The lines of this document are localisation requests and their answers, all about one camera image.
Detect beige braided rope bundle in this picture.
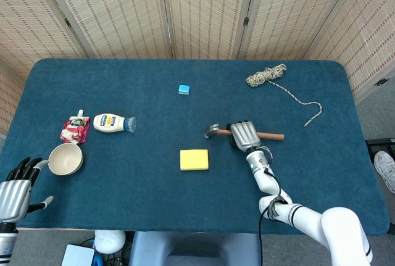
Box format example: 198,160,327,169
245,63,323,128

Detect white flat box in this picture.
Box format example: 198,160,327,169
60,243,96,266

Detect black cable tangle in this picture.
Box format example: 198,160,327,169
101,252,130,266

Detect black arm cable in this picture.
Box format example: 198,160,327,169
257,167,286,264

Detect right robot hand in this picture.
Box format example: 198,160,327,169
226,120,262,152

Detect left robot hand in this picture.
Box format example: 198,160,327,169
0,157,54,223

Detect yellow sponge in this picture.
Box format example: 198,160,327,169
180,149,210,172

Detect white sneaker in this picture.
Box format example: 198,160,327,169
373,151,395,193

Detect coloured wrist wires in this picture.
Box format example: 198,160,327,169
260,146,274,164

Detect red spouted food pouch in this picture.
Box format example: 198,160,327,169
59,109,90,145

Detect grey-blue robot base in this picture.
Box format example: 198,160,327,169
128,231,262,266

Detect woven folding screen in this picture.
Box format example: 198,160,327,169
0,0,395,134

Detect black floor stand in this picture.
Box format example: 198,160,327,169
365,138,395,156

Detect blue carpet table cover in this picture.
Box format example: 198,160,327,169
0,58,390,236

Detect white mayonnaise bottle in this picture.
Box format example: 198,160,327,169
93,112,137,133

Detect beige bowl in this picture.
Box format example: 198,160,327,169
48,143,85,176

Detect white round object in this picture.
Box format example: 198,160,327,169
94,230,127,254

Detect wooden handle claw hammer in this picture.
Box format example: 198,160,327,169
204,123,285,141

